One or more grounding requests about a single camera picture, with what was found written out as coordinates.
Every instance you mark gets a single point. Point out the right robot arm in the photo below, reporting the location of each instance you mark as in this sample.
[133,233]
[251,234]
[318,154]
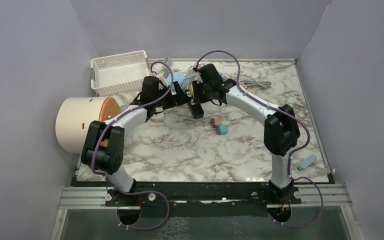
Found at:
[281,131]

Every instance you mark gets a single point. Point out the blue round power socket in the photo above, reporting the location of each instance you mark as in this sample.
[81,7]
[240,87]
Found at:
[179,77]

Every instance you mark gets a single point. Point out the pink plug adapter round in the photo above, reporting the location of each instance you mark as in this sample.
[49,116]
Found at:
[215,121]

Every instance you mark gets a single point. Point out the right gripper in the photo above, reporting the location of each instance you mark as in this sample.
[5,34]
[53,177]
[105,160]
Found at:
[197,98]

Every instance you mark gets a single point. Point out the cream cylinder container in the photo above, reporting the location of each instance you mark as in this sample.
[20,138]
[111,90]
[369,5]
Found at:
[76,114]

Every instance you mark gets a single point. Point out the white plastic basket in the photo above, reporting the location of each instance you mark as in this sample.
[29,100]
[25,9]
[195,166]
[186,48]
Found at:
[118,73]

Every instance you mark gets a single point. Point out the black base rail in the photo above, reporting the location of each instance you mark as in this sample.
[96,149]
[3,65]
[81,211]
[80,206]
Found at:
[191,199]

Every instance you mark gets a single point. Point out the black power strip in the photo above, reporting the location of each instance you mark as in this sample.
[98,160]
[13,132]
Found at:
[196,110]

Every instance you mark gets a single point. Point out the white power strip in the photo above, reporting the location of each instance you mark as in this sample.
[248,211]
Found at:
[159,114]

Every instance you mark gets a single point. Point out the teal plug adapter round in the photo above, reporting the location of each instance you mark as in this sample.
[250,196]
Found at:
[221,129]

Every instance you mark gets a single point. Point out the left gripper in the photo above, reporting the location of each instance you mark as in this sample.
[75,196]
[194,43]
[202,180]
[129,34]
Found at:
[179,98]

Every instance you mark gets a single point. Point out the light blue small device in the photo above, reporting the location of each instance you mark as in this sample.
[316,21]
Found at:
[306,162]

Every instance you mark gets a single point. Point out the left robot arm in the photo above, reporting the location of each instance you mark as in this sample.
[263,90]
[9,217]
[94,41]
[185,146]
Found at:
[103,149]

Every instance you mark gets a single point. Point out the yellow plug adapter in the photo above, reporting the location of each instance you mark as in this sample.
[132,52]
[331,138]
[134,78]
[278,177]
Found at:
[191,90]
[250,90]

